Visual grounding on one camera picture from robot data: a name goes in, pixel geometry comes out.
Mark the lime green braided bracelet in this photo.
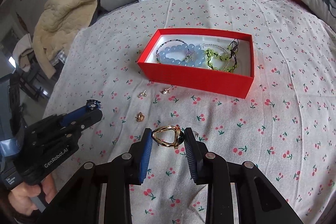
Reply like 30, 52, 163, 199
204, 39, 240, 73

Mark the large gold ring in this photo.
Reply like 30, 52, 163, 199
152, 124, 185, 149

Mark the clear crystal bead bracelet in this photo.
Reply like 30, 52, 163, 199
200, 43, 238, 71

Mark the green seed bead bracelet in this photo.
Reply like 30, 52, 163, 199
155, 39, 194, 64

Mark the cherry print bed sheet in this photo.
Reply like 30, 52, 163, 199
45, 0, 335, 223

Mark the red cardboard box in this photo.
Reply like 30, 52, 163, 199
137, 28, 255, 98

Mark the light blue bead bracelet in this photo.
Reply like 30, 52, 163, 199
158, 43, 207, 68

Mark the white deer print pillow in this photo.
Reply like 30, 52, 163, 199
301, 0, 336, 31

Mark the person's left hand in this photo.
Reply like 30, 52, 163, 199
8, 174, 57, 216

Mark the beige quilted blanket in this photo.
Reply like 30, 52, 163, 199
33, 0, 97, 79

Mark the black spiky ring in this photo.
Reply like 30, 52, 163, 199
86, 99, 102, 111

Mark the small gold stud earring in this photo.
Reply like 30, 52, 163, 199
161, 86, 174, 94

